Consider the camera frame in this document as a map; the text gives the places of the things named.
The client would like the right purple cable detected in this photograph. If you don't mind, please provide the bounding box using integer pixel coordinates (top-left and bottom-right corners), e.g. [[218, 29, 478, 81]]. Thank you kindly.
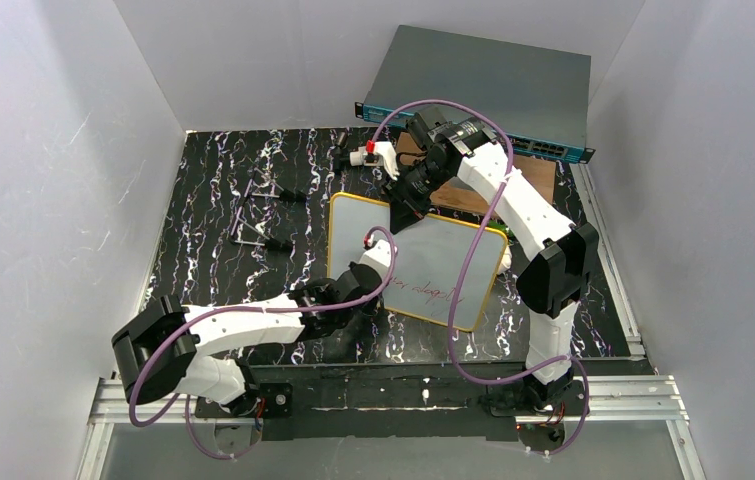
[[368, 99, 592, 457]]

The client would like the aluminium frame rail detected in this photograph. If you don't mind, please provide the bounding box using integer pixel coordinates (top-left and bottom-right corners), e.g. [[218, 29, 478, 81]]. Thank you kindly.
[[77, 359, 704, 479]]

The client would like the teal network switch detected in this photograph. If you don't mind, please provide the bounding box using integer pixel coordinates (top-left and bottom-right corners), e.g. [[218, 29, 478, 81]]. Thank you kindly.
[[355, 25, 595, 164]]

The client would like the black and white marker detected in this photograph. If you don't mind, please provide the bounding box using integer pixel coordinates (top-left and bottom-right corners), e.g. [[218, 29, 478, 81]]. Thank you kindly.
[[329, 132, 378, 175]]

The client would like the purple cable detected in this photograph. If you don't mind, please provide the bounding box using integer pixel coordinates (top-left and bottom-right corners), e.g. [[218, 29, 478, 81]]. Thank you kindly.
[[127, 226, 399, 462], [368, 99, 592, 457]]

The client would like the wooden board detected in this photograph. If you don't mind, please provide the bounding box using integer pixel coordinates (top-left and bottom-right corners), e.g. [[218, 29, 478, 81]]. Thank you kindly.
[[395, 132, 557, 216]]

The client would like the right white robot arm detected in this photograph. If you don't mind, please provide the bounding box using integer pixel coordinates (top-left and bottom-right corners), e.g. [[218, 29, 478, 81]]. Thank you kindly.
[[383, 99, 600, 407]]

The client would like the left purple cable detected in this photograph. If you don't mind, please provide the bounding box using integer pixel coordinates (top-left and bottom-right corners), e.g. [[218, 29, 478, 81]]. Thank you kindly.
[[127, 226, 399, 462]]

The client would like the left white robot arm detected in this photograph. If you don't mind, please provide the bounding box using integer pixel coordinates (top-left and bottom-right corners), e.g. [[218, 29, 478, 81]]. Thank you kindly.
[[111, 259, 389, 410]]

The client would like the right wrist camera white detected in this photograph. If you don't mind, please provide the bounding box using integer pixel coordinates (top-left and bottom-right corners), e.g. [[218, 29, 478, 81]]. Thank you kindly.
[[362, 140, 400, 180]]

